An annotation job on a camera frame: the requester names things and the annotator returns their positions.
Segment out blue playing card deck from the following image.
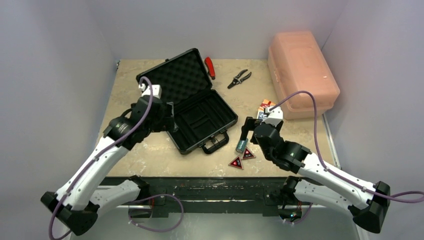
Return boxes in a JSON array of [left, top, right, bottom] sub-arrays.
[[256, 110, 269, 120]]

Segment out red Texas Hold'em card box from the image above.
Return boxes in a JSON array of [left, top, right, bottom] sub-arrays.
[[258, 99, 276, 112]]

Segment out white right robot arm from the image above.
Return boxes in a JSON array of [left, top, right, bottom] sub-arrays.
[[240, 116, 391, 234]]

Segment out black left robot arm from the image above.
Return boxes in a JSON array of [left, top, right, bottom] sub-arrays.
[[40, 96, 175, 236]]

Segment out green poker chip stack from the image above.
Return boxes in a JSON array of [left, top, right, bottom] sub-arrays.
[[235, 138, 249, 154]]

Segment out red triangle dealer button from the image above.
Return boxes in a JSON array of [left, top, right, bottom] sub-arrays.
[[228, 155, 244, 170]]

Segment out black poker carrying case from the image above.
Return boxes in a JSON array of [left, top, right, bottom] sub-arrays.
[[135, 48, 238, 155]]

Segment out pink plastic storage box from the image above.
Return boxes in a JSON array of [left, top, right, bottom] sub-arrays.
[[267, 31, 340, 120]]

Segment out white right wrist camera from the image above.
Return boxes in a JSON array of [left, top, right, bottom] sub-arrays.
[[262, 106, 284, 127]]

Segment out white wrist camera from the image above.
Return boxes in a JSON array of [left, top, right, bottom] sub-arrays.
[[262, 106, 284, 127], [138, 83, 162, 99]]

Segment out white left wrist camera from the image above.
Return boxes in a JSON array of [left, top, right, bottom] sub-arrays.
[[138, 83, 162, 99]]

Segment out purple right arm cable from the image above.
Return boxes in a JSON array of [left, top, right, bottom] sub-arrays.
[[268, 90, 424, 204]]

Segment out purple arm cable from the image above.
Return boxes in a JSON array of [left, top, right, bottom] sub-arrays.
[[268, 90, 424, 204], [47, 76, 155, 240]]

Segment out black wire stripper pliers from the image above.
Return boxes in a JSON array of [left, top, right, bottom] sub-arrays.
[[227, 69, 252, 89]]

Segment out red handled tool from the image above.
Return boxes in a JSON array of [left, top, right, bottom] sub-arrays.
[[204, 56, 216, 80]]

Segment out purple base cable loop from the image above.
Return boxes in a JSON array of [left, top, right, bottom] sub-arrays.
[[128, 193, 185, 233]]

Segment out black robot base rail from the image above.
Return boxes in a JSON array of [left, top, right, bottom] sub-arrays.
[[99, 176, 332, 220]]

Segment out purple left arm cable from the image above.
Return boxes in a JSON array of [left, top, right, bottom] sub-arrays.
[[47, 76, 155, 240]]

